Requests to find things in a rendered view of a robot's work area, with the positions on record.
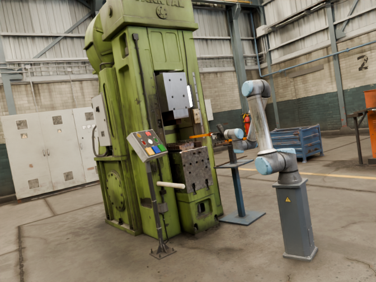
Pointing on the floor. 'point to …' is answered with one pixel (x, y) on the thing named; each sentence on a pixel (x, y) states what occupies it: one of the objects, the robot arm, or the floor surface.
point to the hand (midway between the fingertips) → (212, 133)
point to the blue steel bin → (299, 140)
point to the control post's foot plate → (162, 252)
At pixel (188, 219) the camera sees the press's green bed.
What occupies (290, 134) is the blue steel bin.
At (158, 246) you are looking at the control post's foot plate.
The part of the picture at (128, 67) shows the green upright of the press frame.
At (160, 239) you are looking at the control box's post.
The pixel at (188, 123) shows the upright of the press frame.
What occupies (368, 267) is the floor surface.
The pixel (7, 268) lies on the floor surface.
